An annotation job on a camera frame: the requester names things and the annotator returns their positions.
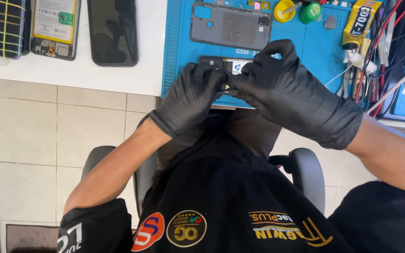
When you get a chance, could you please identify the yellow phone frame part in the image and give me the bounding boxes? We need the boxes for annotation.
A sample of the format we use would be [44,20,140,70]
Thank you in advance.
[247,0,271,11]

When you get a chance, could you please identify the black phone with battery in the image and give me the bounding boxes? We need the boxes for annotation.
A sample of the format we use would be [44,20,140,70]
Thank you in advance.
[198,55,256,95]

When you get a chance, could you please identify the black phone with dark screen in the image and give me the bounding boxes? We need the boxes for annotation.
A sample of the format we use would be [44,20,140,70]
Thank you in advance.
[87,0,139,67]

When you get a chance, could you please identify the grey phone back cover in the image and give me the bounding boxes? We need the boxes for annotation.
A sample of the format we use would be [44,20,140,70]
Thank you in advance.
[190,1,273,51]

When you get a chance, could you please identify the grey office chair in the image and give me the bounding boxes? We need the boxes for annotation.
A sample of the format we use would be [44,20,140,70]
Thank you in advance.
[81,145,326,219]

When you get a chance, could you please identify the opened phone with yellow-edged battery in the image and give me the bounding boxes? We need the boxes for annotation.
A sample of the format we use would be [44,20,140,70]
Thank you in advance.
[29,0,82,62]

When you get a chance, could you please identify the blue silicone repair mat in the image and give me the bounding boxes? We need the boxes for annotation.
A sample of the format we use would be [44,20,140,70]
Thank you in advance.
[161,0,355,110]

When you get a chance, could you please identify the green round container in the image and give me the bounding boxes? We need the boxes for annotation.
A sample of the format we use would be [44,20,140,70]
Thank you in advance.
[299,2,322,25]

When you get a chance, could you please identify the person's black printed shirt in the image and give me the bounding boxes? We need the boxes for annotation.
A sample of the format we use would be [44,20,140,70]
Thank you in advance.
[57,135,405,253]

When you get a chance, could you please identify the yellow round container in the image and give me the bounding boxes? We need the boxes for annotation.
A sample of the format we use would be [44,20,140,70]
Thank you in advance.
[273,0,296,24]

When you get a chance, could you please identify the person's dark trousers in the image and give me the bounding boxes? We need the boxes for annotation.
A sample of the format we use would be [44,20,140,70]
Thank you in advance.
[156,105,283,171]

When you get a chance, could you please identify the bundle of red black cables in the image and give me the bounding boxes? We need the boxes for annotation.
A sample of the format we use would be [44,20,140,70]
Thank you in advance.
[353,0,405,118]

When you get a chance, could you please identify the metal tweezers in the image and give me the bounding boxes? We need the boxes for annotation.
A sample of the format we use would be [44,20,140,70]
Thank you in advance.
[281,1,303,15]

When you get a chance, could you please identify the yellow black glue tube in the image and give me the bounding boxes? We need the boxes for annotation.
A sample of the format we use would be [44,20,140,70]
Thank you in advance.
[342,0,383,50]

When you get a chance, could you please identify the person's left hand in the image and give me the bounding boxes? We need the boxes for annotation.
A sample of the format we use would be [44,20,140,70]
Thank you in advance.
[149,62,230,138]

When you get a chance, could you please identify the person's right hand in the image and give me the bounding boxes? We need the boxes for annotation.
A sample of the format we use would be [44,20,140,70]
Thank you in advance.
[226,39,364,150]

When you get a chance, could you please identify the grey triangular opening pick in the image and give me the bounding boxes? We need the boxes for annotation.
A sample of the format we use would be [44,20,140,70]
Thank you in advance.
[323,13,338,31]

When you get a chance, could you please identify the white cable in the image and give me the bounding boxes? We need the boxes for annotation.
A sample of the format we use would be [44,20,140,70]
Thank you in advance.
[324,63,354,88]

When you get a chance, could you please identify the dark floor mat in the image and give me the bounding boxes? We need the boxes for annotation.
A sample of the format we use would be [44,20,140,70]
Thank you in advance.
[5,224,62,253]

